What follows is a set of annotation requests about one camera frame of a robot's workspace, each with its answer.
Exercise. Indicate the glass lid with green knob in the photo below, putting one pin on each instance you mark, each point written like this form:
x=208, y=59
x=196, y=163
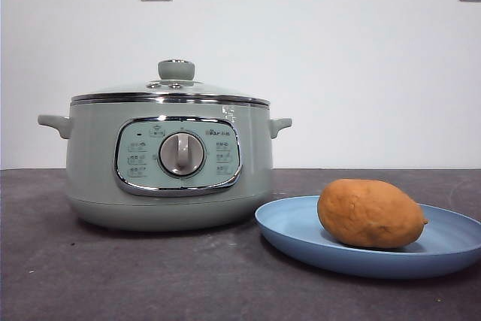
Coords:
x=176, y=70

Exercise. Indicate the blue round plate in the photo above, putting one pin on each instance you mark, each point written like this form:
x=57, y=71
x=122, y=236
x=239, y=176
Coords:
x=285, y=223

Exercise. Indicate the pale green electric steamer pot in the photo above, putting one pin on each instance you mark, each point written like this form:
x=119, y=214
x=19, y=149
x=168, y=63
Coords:
x=94, y=170

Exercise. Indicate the brown potato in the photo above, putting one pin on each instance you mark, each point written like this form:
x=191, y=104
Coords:
x=368, y=215

